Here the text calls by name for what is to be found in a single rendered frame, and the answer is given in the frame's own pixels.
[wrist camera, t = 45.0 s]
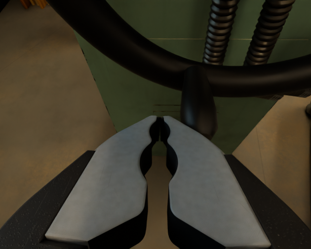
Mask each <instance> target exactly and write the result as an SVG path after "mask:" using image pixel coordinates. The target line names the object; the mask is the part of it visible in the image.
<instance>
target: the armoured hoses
mask: <svg viewBox="0 0 311 249"><path fill-rule="evenodd" d="M239 1H240V0H212V4H211V6H210V8H211V11H210V12H209V16H210V18H209V19H208V23H209V24H208V25H207V29H208V30H207V32H206V34H207V36H206V38H205V39H206V42H205V47H204V53H203V58H202V59H203V61H202V63H207V64H213V65H223V62H224V58H225V53H226V52H227V49H226V48H227V47H228V42H229V41H230V39H229V37H230V36H231V30H232V29H233V28H232V25H233V23H234V18H235V16H236V13H235V12H236V10H237V9H238V7H237V4H238V3H239ZM294 2H295V0H265V2H264V3H263V5H262V7H263V9H262V10H261V12H260V16H259V18H258V23H257V24H256V29H255V30H254V35H253V36H252V40H251V42H250V46H249V48H248V52H247V53H246V54H247V55H246V57H245V60H244V62H243V63H244V64H243V66H250V65H261V64H267V62H268V59H269V57H270V55H271V53H272V50H273V48H274V46H275V44H276V42H277V38H278V37H279V35H280V32H281V31H282V29H283V26H284V24H285V22H286V19H287V18H288V16H289V12H290V11H291V9H292V4H293V3H294ZM284 95H288V96H297V97H302V98H306V97H309V96H311V89H306V90H301V91H295V92H290V93H284V94H277V95H269V96H259V97H257V98H262V99H268V100H273V101H278V100H280V99H281V98H282V97H283V96H284Z"/></svg>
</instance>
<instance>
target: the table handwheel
mask: <svg viewBox="0 0 311 249"><path fill-rule="evenodd" d="M46 1H47V2H48V4H49V5H50V6H51V7H52V8H53V9H54V10H55V11H56V12H57V13H58V14H59V15H60V16H61V17H62V18H63V19H64V20H65V21H66V22H67V23H68V24H69V25H70V26H71V27H72V28H73V29H74V30H75V31H76V32H77V33H78V34H79V35H80V36H82V37H83V38H84V39H85V40H86V41H87V42H89V43H90V44H91V45H92V46H93V47H95V48H96V49H97V50H99V51H100V52H101V53H102V54H104V55H105V56H107V57H108V58H110V59H111V60H113V61H114V62H116V63H117V64H119V65H120V66H122V67H123V68H125V69H127V70H129V71H131V72H132V73H134V74H136V75H138V76H140V77H142V78H145V79H147V80H149V81H152V82H154V83H156V84H159V85H162V86H165V87H168V88H171V89H175V90H178V91H182V88H183V82H184V73H185V70H186V69H187V68H188V67H190V66H193V65H199V66H202V67H203V68H204V69H205V71H206V75H207V78H208V81H209V84H210V87H211V91H212V94H213V97H239V98H240V97H259V96H269V95H277V94H284V93H290V92H295V91H301V90H306V89H311V54H308V55H305V56H301V57H297V58H293V59H289V60H284V61H280V62H274V63H268V64H261V65H250V66H223V65H213V64H207V63H202V62H197V61H193V60H189V59H187V58H184V57H181V56H178V55H176V54H174V53H171V52H169V51H167V50H165V49H163V48H161V47H159V46H158V45H156V44H154V43H153V42H151V41H150V40H148V39H147V38H145V37H144V36H142V35H141V34H140V33H139V32H137V31H136V30H135V29H133V28H132V27H131V26H130V25H129V24H128V23H127V22H125V21H124V20H123V19H122V18H121V17H120V16H119V15H118V14H117V13H116V11H115V10H114V9H113V8H112V7H111V6H110V5H109V4H108V3H107V1H106V0H46Z"/></svg>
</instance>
